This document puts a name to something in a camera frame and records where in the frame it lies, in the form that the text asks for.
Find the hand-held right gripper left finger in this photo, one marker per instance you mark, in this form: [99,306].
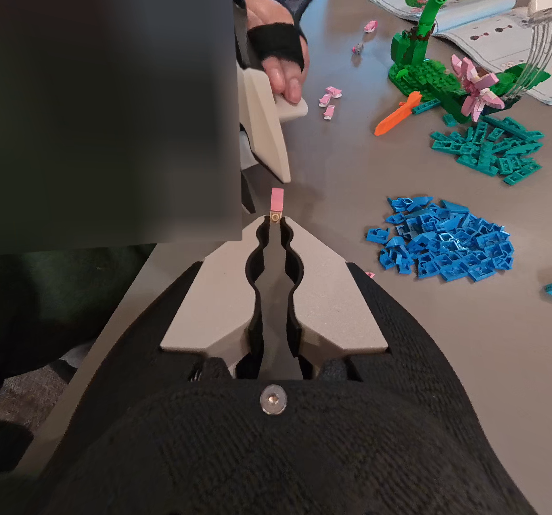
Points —
[207,308]

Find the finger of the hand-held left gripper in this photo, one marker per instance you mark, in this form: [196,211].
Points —
[294,112]
[263,118]

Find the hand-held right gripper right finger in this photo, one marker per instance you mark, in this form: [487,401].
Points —
[336,308]

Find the pink lego piece with tan stud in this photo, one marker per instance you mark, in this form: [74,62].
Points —
[277,199]

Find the small grey pink lego piece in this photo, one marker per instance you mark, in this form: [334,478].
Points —
[357,48]

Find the orange lego piece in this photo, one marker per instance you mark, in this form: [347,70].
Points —
[396,116]

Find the green lego model with flower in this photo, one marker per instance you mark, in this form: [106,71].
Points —
[414,70]

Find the pile of blue lego pieces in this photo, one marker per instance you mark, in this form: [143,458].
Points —
[448,243]

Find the long teal lego plate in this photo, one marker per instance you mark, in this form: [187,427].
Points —
[426,106]

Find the pile of teal lego pieces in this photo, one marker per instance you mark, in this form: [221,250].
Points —
[491,148]

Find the person's left hand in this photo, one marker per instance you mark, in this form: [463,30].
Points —
[265,10]

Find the person's dark green pants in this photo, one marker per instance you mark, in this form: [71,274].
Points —
[51,299]

